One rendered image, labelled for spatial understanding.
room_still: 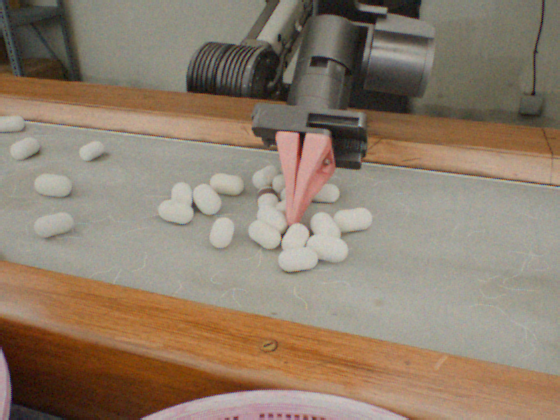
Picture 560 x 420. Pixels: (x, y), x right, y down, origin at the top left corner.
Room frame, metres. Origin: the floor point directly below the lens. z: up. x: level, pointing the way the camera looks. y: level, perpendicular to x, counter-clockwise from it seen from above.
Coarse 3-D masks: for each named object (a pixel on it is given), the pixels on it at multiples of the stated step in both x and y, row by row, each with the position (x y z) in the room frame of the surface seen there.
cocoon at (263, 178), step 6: (264, 168) 0.49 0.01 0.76; (270, 168) 0.49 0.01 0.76; (276, 168) 0.49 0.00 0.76; (258, 174) 0.48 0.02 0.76; (264, 174) 0.48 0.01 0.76; (270, 174) 0.48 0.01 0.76; (276, 174) 0.49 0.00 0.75; (258, 180) 0.47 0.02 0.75; (264, 180) 0.47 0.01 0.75; (270, 180) 0.48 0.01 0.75; (258, 186) 0.47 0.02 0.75; (264, 186) 0.47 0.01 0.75
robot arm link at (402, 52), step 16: (320, 0) 0.53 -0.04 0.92; (336, 0) 0.52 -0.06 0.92; (352, 0) 0.52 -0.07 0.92; (352, 16) 0.53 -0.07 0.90; (368, 16) 0.53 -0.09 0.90; (384, 16) 0.52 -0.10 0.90; (400, 16) 0.52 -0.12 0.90; (384, 32) 0.51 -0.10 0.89; (400, 32) 0.51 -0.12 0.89; (416, 32) 0.51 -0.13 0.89; (432, 32) 0.51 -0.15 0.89; (384, 48) 0.49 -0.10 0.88; (400, 48) 0.49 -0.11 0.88; (416, 48) 0.49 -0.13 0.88; (432, 48) 0.49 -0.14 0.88; (384, 64) 0.48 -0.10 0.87; (400, 64) 0.48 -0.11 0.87; (416, 64) 0.48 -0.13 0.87; (368, 80) 0.49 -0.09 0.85; (384, 80) 0.48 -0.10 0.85; (400, 80) 0.48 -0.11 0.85; (416, 80) 0.48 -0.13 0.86; (416, 96) 0.49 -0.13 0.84
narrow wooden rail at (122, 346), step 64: (0, 320) 0.26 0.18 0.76; (64, 320) 0.25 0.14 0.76; (128, 320) 0.25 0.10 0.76; (192, 320) 0.25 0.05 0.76; (256, 320) 0.25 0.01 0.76; (64, 384) 0.25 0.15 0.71; (128, 384) 0.23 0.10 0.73; (192, 384) 0.22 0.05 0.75; (256, 384) 0.21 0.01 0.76; (320, 384) 0.20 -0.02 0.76; (384, 384) 0.20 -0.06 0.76; (448, 384) 0.20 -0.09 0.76; (512, 384) 0.20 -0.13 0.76
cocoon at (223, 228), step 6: (216, 222) 0.39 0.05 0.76; (222, 222) 0.38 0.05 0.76; (228, 222) 0.39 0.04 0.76; (216, 228) 0.37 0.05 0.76; (222, 228) 0.37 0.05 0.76; (228, 228) 0.38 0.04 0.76; (210, 234) 0.37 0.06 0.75; (216, 234) 0.37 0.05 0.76; (222, 234) 0.37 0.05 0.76; (228, 234) 0.37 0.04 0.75; (210, 240) 0.37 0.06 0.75; (216, 240) 0.37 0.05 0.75; (222, 240) 0.37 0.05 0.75; (228, 240) 0.37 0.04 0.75; (216, 246) 0.37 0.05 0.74; (222, 246) 0.37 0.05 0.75
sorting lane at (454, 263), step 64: (64, 128) 0.65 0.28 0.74; (0, 192) 0.47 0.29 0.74; (128, 192) 0.47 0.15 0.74; (192, 192) 0.47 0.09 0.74; (256, 192) 0.47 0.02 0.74; (384, 192) 0.47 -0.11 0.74; (448, 192) 0.47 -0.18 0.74; (512, 192) 0.47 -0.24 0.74; (0, 256) 0.36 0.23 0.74; (64, 256) 0.36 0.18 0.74; (128, 256) 0.36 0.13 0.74; (192, 256) 0.36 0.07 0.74; (256, 256) 0.36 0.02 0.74; (384, 256) 0.36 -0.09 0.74; (448, 256) 0.36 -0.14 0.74; (512, 256) 0.36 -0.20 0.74; (320, 320) 0.28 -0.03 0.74; (384, 320) 0.28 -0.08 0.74; (448, 320) 0.28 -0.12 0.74; (512, 320) 0.28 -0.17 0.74
